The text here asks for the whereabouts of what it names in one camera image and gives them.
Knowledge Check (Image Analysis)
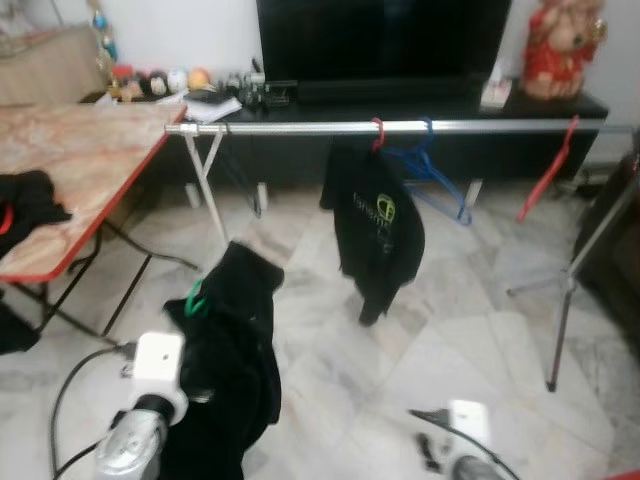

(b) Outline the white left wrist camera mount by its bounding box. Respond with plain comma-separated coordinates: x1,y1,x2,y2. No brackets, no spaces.
129,331,189,427

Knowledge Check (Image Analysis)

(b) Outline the black plush toy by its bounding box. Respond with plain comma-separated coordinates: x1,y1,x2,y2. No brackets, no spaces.
137,69,167,99

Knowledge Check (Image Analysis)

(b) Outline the black soundbar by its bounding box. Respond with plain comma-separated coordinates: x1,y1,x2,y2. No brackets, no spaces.
294,74,492,105

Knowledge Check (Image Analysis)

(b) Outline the small electronics board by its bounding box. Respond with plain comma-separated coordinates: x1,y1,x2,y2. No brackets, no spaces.
229,64,297,110

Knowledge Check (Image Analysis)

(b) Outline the white pink tissue pack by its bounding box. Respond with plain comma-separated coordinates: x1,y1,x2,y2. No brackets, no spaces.
479,64,514,110

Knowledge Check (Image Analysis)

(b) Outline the red wire hanger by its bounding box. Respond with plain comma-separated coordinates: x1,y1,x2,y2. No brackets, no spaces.
514,114,582,225

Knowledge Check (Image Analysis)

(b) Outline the blue wire hanger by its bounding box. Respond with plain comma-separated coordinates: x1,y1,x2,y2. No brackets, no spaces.
384,117,475,228

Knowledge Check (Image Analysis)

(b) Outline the silver metal clothes rack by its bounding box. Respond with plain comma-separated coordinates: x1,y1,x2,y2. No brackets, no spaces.
164,117,640,394

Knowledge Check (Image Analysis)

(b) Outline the black shirt with green logo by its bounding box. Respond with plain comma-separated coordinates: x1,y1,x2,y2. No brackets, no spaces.
319,144,427,327

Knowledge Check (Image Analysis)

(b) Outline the black shirt with red trim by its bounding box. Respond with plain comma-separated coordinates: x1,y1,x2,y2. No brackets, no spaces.
0,169,74,257

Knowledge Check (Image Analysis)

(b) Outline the plain black garment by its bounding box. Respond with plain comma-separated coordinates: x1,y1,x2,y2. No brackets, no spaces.
162,239,287,480

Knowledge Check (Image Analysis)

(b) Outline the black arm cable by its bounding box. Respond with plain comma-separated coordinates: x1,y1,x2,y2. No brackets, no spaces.
47,342,137,480
407,407,502,472

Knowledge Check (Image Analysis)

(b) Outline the black wallet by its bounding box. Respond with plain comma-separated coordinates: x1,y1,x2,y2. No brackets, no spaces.
184,87,230,105

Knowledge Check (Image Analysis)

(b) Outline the light wooden sideboard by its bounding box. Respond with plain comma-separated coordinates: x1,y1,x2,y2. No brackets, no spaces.
0,24,112,107

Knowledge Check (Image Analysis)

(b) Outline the red lid jar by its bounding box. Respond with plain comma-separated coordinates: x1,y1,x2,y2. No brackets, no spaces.
107,64,137,102

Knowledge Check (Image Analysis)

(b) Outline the orange plush ball toy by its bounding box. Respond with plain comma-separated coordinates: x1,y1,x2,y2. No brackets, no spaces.
184,65,214,92

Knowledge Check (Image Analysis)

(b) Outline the black flat television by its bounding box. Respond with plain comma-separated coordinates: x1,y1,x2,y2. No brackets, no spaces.
255,0,514,87

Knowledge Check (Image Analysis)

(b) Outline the black television cabinet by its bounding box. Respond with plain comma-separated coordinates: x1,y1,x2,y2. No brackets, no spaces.
94,87,612,188

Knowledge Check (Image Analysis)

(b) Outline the gold blue trophy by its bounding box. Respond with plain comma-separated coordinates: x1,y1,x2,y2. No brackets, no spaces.
84,0,120,77

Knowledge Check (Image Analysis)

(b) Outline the green wire hanger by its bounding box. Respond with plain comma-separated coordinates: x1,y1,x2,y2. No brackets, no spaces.
182,277,212,320

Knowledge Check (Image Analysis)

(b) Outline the white plush ball toy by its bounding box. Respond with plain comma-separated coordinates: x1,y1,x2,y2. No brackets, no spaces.
162,67,190,95

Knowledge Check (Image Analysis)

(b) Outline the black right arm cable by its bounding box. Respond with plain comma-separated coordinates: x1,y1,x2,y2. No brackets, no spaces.
407,407,502,472

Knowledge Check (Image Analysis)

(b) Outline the marble pattern folding table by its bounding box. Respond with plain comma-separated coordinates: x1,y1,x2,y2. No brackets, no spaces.
0,99,190,333

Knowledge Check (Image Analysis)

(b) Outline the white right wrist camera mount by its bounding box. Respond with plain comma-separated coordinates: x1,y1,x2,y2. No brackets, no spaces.
446,399,494,462

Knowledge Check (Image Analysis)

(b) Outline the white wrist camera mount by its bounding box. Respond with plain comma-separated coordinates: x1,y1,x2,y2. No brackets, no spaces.
129,331,189,427
446,399,494,462

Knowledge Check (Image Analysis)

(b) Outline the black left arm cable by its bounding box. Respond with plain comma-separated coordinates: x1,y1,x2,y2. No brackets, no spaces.
47,342,137,480

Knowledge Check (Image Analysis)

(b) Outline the red laughing Buddha statue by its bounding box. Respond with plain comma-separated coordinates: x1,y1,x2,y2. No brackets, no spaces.
521,0,609,102

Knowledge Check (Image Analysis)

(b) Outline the pink hanger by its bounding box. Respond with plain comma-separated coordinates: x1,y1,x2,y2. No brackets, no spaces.
369,117,388,152

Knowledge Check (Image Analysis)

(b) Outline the stack of white papers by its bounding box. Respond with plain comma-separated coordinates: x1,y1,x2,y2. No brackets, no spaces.
179,91,244,124

